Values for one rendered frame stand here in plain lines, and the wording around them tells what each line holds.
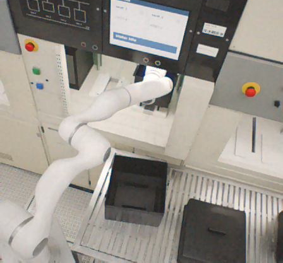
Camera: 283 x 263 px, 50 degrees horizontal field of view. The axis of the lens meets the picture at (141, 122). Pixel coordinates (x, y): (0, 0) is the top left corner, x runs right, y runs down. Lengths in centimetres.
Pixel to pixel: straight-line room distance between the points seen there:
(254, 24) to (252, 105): 37
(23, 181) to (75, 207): 47
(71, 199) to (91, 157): 139
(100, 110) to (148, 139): 64
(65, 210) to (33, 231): 132
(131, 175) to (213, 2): 99
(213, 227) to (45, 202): 79
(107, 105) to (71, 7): 40
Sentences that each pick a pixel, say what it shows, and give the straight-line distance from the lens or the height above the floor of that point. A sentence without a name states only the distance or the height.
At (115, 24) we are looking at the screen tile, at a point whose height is 156.
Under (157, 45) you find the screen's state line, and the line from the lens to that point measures 121.
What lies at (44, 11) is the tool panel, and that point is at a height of 155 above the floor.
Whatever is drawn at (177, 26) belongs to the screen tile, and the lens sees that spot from 115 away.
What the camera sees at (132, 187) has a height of 77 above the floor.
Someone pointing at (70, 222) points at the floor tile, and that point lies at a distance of 239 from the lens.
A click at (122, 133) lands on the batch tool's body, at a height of 87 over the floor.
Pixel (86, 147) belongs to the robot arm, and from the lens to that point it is 110.
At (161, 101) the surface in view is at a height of 101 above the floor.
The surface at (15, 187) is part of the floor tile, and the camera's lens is 259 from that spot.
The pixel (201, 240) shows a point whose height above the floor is 86.
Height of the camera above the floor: 223
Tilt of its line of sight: 51 degrees down
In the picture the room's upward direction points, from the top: 9 degrees clockwise
